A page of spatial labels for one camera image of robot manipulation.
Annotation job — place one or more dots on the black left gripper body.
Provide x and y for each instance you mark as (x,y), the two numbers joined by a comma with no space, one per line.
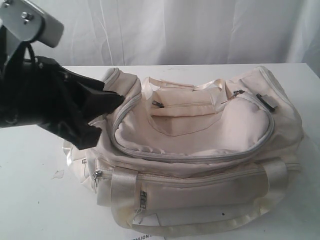
(31,87)

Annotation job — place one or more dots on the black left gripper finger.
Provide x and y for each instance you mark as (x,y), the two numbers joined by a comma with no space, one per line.
(86,98)
(81,135)

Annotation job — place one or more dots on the cream fabric duffel bag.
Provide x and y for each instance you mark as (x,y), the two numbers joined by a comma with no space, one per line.
(179,160)

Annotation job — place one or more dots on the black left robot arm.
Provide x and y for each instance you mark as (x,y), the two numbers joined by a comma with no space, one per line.
(36,90)

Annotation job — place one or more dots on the white backdrop curtain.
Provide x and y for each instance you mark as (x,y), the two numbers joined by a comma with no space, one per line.
(184,32)

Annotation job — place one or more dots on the white printed paper sheet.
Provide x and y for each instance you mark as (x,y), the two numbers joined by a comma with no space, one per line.
(134,235)

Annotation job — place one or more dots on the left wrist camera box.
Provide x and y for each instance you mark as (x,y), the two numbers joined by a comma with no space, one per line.
(29,23)

